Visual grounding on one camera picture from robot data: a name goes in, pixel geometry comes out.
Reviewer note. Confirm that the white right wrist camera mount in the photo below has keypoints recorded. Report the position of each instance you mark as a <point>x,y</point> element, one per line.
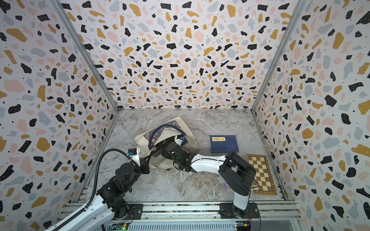
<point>179,140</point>

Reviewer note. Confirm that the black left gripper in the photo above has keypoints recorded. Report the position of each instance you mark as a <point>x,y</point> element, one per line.
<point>144,165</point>

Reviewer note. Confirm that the aluminium corner frame post left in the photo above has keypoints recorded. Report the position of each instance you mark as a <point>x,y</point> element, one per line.
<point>57,7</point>

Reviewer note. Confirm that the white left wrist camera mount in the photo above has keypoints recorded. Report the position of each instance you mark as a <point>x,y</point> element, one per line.
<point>134,154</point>

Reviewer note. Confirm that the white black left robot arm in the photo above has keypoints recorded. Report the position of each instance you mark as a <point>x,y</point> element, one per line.
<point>108,202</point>

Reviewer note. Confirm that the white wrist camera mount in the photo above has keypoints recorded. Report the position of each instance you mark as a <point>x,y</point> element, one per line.
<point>134,154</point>
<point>179,140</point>

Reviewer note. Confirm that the aluminium corner frame post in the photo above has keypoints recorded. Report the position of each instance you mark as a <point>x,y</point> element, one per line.
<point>280,50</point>
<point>57,7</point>

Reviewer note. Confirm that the aluminium corner frame post right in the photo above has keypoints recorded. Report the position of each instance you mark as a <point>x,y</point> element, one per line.
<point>280,50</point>

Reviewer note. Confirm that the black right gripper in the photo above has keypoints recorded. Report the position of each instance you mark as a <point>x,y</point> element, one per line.
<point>165,153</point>

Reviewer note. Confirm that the beige canvas floral tote bag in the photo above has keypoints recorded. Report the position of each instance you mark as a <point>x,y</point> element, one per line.
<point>164,134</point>

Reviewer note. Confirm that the wooden chessboard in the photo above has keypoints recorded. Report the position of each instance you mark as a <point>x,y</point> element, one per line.
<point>265,184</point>

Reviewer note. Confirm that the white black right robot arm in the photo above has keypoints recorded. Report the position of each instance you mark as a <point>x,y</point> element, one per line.
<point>235,171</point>

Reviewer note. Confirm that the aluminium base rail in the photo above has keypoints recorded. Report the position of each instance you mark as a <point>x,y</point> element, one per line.
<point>193,216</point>

